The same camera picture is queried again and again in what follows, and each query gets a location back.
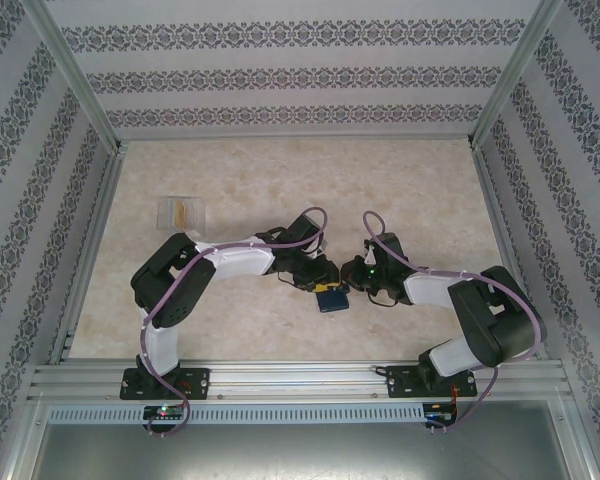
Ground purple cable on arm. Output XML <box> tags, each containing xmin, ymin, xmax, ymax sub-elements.
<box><xmin>362</xmin><ymin>209</ymin><xmax>546</xmax><ymax>436</ymax></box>
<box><xmin>138</xmin><ymin>206</ymin><xmax>330</xmax><ymax>440</ymax></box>

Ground blue leather card holder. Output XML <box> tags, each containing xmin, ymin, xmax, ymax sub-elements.
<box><xmin>315</xmin><ymin>288</ymin><xmax>352</xmax><ymax>315</ymax></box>

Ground aluminium mounting rail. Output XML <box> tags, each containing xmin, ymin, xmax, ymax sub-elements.
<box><xmin>29</xmin><ymin>359</ymin><xmax>566</xmax><ymax>401</ymax></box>

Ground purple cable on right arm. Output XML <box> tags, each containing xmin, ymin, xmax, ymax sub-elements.
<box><xmin>362</xmin><ymin>209</ymin><xmax>546</xmax><ymax>436</ymax></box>

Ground clear plastic card box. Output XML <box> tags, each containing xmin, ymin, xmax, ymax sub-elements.
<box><xmin>157</xmin><ymin>196</ymin><xmax>209</xmax><ymax>236</ymax></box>

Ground short aluminium frame post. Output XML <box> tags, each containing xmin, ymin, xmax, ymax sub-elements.
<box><xmin>0</xmin><ymin>392</ymin><xmax>49</xmax><ymax>480</ymax></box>
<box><xmin>554</xmin><ymin>392</ymin><xmax>600</xmax><ymax>480</ymax></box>

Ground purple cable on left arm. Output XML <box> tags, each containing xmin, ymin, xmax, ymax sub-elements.
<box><xmin>138</xmin><ymin>206</ymin><xmax>330</xmax><ymax>440</ymax></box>

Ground grey metal panel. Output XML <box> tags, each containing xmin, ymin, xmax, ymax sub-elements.
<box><xmin>29</xmin><ymin>422</ymin><xmax>581</xmax><ymax>480</ymax></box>

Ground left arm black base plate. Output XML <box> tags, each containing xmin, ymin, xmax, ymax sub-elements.
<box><xmin>121</xmin><ymin>367</ymin><xmax>212</xmax><ymax>402</ymax></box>

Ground aluminium table side rail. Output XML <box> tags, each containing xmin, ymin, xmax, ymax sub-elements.
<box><xmin>468</xmin><ymin>139</ymin><xmax>549</xmax><ymax>361</ymax></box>
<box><xmin>49</xmin><ymin>141</ymin><xmax>130</xmax><ymax>364</ymax></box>

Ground slotted grey cable duct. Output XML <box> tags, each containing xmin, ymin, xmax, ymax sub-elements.
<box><xmin>47</xmin><ymin>403</ymin><xmax>426</xmax><ymax>424</ymax></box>

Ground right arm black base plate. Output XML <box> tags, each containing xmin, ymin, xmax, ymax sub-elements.
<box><xmin>387</xmin><ymin>365</ymin><xmax>479</xmax><ymax>400</ymax></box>

